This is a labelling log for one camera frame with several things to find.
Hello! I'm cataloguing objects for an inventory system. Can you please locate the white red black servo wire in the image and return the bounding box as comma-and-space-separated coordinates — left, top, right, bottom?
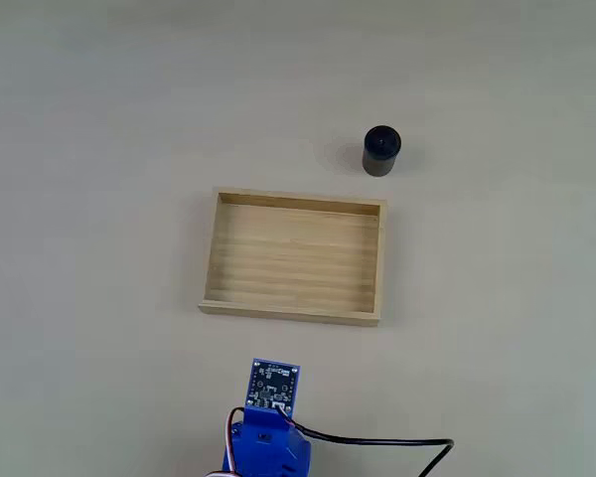
202, 406, 247, 477

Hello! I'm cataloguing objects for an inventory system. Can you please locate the shallow wooden box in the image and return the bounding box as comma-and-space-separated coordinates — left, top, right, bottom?
199, 186, 389, 329

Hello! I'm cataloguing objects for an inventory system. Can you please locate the black cylinder canister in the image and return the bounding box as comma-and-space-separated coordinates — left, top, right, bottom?
362, 124, 403, 178

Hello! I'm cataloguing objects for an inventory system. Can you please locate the camera circuit board, blue mount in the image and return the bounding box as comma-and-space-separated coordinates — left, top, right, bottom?
244, 357, 301, 419

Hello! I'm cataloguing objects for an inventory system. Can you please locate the black camera cable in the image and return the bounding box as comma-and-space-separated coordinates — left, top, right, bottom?
286, 419, 455, 477

